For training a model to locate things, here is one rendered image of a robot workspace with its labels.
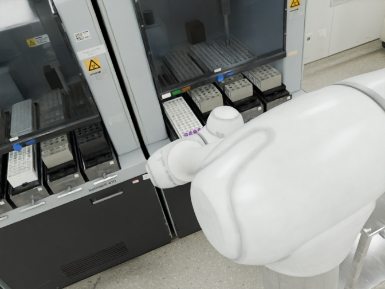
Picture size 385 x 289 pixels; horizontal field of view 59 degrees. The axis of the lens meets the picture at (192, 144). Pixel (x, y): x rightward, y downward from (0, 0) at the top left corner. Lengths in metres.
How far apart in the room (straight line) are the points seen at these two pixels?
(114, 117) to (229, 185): 1.19
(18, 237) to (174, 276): 0.83
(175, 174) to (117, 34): 0.66
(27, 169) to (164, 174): 0.81
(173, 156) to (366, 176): 0.55
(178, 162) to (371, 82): 0.52
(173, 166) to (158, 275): 1.27
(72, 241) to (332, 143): 1.58
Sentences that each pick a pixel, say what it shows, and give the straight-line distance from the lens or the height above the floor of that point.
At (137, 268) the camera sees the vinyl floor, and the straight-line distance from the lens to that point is 2.08.
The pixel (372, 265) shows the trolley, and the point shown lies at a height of 0.28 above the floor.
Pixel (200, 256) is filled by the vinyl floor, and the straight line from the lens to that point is 2.03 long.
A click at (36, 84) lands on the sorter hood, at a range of 1.35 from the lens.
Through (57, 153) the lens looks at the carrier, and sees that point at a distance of 1.51.
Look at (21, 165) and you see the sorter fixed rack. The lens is 1.58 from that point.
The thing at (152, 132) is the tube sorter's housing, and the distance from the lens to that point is 1.55.
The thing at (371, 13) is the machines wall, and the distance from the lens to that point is 3.61.
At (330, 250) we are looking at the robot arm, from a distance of 0.38.
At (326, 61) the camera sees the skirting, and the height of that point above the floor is 0.04.
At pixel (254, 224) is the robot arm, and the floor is 1.49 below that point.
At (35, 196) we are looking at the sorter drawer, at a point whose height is 0.76.
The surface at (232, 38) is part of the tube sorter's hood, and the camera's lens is 1.46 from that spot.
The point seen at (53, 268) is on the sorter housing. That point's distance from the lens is 1.94.
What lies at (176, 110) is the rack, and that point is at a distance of 1.54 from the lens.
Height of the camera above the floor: 1.74
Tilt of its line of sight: 41 degrees down
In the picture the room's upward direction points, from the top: 12 degrees counter-clockwise
